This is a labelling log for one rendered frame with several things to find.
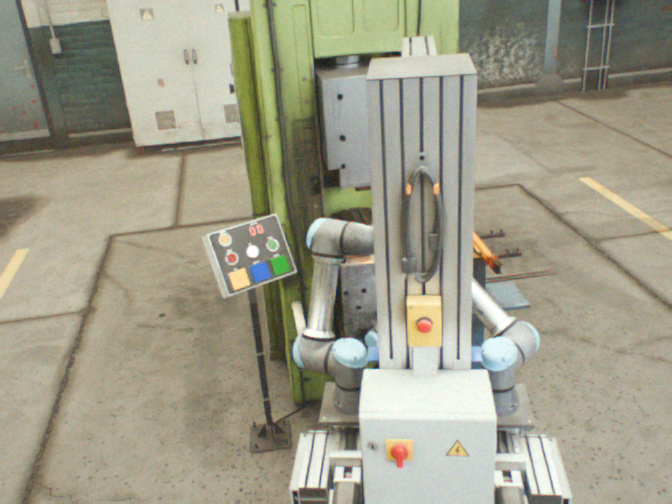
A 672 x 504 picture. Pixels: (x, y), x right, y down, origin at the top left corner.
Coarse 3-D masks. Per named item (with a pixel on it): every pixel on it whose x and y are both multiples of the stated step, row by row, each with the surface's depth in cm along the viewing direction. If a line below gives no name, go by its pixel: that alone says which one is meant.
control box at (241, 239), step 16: (240, 224) 297; (256, 224) 300; (272, 224) 303; (208, 240) 289; (240, 240) 295; (256, 240) 299; (208, 256) 295; (224, 256) 291; (240, 256) 294; (256, 256) 297; (272, 256) 301; (288, 256) 304; (224, 272) 290; (272, 272) 299; (288, 272) 303; (224, 288) 290; (240, 288) 292
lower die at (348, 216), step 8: (352, 208) 357; (360, 208) 357; (368, 208) 357; (336, 216) 354; (344, 216) 350; (352, 216) 349; (368, 216) 348; (368, 224) 337; (352, 256) 322; (360, 256) 323; (368, 256) 324
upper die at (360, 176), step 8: (344, 168) 304; (352, 168) 304; (360, 168) 304; (368, 168) 305; (336, 176) 316; (344, 176) 305; (352, 176) 306; (360, 176) 306; (368, 176) 307; (344, 184) 307; (352, 184) 307; (360, 184) 308; (368, 184) 308
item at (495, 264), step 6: (474, 234) 316; (474, 240) 310; (480, 240) 309; (480, 246) 304; (486, 252) 298; (486, 258) 294; (492, 258) 290; (492, 264) 291; (498, 264) 285; (498, 270) 286
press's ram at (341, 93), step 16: (320, 64) 316; (368, 64) 308; (320, 80) 289; (336, 80) 286; (352, 80) 287; (320, 96) 296; (336, 96) 289; (352, 96) 290; (320, 112) 304; (336, 112) 292; (352, 112) 293; (320, 128) 312; (336, 128) 295; (352, 128) 296; (320, 144) 319; (336, 144) 298; (352, 144) 299; (368, 144) 300; (336, 160) 301; (352, 160) 302; (368, 160) 303
